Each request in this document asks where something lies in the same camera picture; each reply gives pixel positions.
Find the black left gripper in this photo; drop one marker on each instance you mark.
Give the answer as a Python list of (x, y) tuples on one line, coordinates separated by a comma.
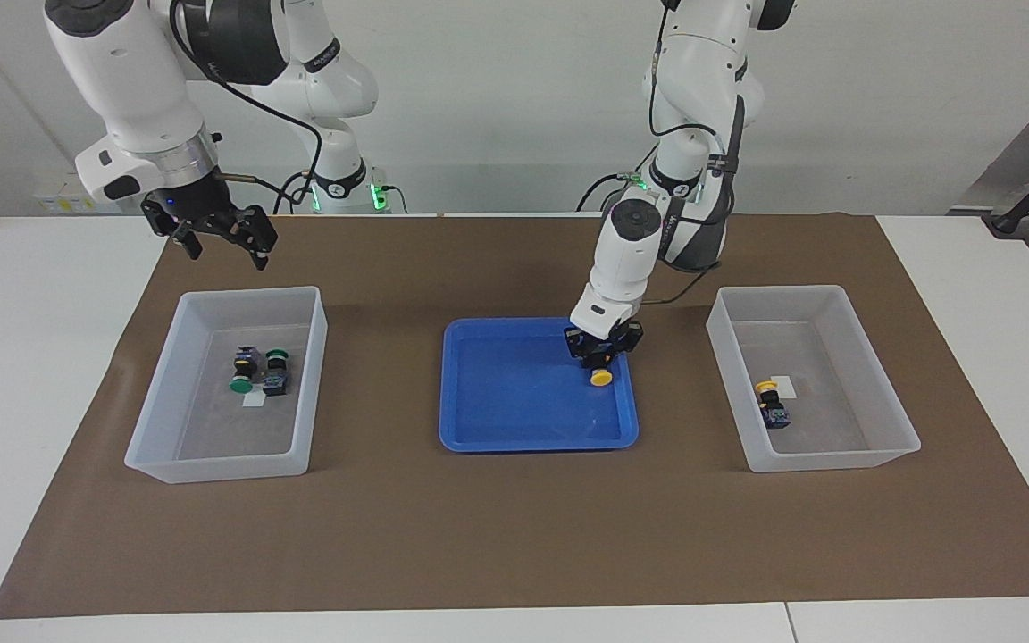
[(599, 338)]

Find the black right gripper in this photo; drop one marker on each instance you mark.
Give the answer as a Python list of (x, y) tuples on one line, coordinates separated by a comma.
[(188, 207)]

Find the yellow mushroom push button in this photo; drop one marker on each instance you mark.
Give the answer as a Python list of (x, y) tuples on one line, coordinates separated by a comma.
[(775, 413), (602, 378)]

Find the green mushroom push button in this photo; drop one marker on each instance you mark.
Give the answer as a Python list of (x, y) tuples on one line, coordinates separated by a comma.
[(276, 384), (245, 366)]

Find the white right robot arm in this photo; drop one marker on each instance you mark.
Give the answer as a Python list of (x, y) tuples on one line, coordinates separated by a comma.
[(130, 80)]

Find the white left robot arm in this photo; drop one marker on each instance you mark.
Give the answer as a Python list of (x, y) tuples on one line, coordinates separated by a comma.
[(631, 241)]

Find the blue plastic tray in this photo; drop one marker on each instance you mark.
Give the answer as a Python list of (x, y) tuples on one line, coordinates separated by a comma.
[(514, 402)]

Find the white small box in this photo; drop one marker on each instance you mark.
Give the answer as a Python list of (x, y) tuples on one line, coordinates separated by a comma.
[(77, 192)]

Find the small white box sticker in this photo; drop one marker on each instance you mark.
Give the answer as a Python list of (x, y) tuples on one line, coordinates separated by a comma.
[(254, 400), (787, 386)]

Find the pale yellow small box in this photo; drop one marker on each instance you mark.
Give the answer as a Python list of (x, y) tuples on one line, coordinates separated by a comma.
[(48, 201)]

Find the brown paper table mat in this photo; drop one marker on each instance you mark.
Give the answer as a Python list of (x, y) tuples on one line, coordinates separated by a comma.
[(514, 536)]

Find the translucent white plastic box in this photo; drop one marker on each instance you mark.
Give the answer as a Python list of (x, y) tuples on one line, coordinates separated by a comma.
[(211, 464), (836, 460)]

